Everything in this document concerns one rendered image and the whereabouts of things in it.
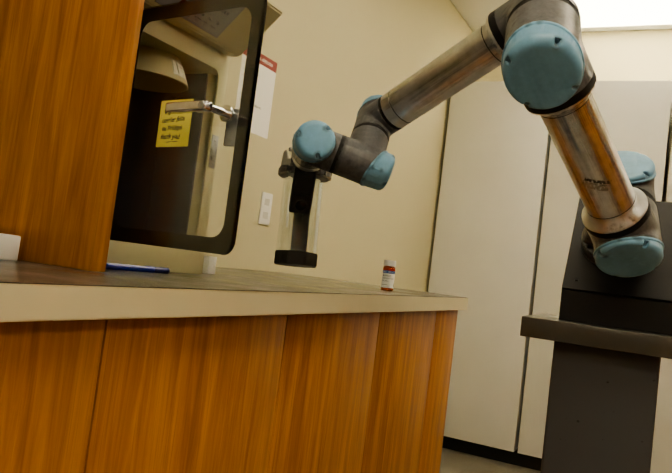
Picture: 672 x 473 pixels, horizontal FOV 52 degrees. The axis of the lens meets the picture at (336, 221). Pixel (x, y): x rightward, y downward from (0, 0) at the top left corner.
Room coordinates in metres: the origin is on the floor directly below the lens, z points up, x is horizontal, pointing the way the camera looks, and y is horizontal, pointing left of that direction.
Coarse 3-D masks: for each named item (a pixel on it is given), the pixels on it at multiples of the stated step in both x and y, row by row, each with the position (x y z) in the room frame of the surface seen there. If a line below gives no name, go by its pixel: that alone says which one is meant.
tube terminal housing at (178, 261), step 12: (108, 252) 1.21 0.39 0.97; (120, 252) 1.23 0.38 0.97; (132, 252) 1.26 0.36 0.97; (144, 252) 1.29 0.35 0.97; (156, 252) 1.32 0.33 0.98; (168, 252) 1.35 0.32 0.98; (180, 252) 1.38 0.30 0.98; (192, 252) 1.42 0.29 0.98; (132, 264) 1.27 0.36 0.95; (144, 264) 1.29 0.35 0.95; (156, 264) 1.32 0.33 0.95; (168, 264) 1.36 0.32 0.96; (180, 264) 1.39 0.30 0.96; (192, 264) 1.42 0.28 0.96
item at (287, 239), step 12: (288, 180) 1.54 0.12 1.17; (288, 192) 1.54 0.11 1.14; (288, 204) 1.54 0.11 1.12; (312, 204) 1.54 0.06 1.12; (288, 216) 1.53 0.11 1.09; (300, 216) 1.53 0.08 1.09; (312, 216) 1.54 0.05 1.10; (288, 228) 1.53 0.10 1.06; (300, 228) 1.52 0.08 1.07; (312, 228) 1.54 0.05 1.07; (288, 240) 1.53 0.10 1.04; (300, 240) 1.52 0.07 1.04; (312, 240) 1.54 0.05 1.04; (312, 252) 1.54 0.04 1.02
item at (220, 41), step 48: (192, 0) 1.08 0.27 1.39; (240, 0) 1.02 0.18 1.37; (144, 48) 1.14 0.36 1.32; (192, 48) 1.07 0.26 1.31; (240, 48) 1.01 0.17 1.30; (144, 96) 1.13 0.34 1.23; (192, 96) 1.06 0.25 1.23; (240, 96) 1.00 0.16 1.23; (144, 144) 1.12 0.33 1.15; (192, 144) 1.05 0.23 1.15; (240, 144) 0.99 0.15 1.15; (144, 192) 1.11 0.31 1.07; (192, 192) 1.04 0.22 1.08; (240, 192) 0.99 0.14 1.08; (144, 240) 1.10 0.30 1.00; (192, 240) 1.03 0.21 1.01
